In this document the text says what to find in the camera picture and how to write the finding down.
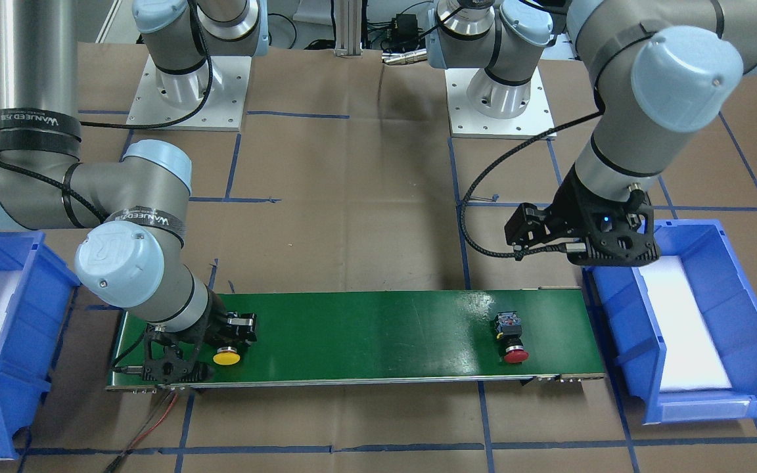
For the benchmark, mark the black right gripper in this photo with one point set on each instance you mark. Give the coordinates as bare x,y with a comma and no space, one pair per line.
219,321

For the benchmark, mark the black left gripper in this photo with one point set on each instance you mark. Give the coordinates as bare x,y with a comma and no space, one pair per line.
566,211

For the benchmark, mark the yellow push button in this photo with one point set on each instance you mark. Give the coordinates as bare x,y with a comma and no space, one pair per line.
226,356

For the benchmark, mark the red push button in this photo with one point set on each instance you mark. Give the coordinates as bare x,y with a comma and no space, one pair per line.
508,328

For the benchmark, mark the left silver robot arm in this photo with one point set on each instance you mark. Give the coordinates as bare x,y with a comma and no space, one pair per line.
660,72

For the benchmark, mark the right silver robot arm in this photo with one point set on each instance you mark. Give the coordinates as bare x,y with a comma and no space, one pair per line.
134,209

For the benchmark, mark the green conveyor belt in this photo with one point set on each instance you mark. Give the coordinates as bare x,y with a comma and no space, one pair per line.
409,336

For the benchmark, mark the black power adapter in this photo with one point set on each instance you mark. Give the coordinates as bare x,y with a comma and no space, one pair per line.
403,28

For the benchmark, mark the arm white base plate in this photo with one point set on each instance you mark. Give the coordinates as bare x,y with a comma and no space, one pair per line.
481,108
162,97

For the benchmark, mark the aluminium frame post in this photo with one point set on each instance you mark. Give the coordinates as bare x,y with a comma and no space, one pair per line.
348,24

